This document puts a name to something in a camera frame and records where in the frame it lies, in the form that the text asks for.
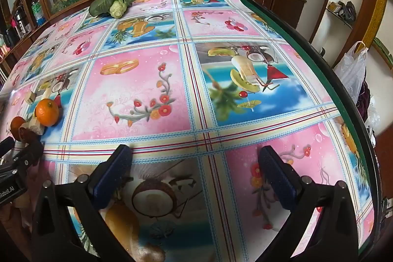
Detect steel thermos flask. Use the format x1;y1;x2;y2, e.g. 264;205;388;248
14;6;28;38

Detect green plastic bottle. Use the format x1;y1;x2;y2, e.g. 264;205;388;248
31;0;45;26

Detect wooden display cabinet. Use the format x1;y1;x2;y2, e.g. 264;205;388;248
0;0;308;72

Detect large orange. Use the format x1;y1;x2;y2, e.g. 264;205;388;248
35;98;60;127

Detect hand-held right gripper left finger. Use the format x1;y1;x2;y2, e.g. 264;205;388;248
31;144;136;262

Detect table with dark rim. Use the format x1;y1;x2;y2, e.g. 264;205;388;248
233;0;387;262

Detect white plastic bag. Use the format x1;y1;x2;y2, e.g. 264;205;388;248
333;41;369;103

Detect small orange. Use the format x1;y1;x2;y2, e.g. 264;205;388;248
10;116;28;137

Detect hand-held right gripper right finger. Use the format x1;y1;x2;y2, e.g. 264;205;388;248
254;145;366;262

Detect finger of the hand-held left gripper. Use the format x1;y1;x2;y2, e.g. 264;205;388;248
0;136;15;159
0;141;44;178

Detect dark items on shelf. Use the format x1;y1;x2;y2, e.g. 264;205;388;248
327;0;357;24

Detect colourful printed tablecloth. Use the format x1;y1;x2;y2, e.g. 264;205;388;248
0;0;377;262

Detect dark purple cloth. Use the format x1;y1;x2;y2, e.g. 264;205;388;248
356;81;374;122

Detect beige walnut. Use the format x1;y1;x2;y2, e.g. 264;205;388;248
27;119;46;136

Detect red date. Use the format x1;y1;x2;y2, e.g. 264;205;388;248
18;127;35;143

